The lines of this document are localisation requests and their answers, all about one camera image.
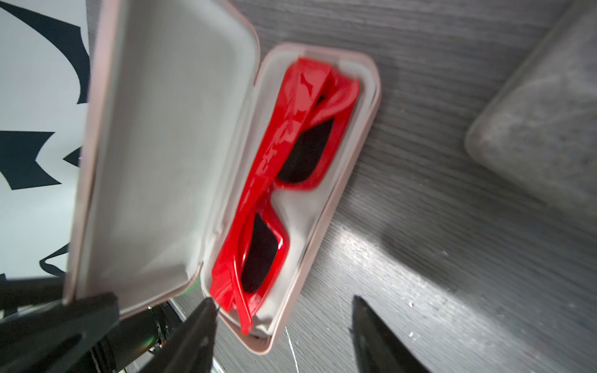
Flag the pink case red glasses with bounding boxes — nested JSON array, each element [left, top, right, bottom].
[[63, 1, 382, 355]]

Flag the teal case black sunglasses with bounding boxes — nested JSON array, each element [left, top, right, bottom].
[[465, 1, 596, 225]]

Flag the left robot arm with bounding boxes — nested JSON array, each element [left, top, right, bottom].
[[1, 278, 182, 372]]

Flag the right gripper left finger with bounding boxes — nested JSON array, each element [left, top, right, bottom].
[[141, 298, 218, 373]]

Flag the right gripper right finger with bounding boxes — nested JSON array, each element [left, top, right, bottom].
[[351, 295, 429, 373]]

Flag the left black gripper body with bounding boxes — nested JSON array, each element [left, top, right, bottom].
[[1, 278, 119, 372]]

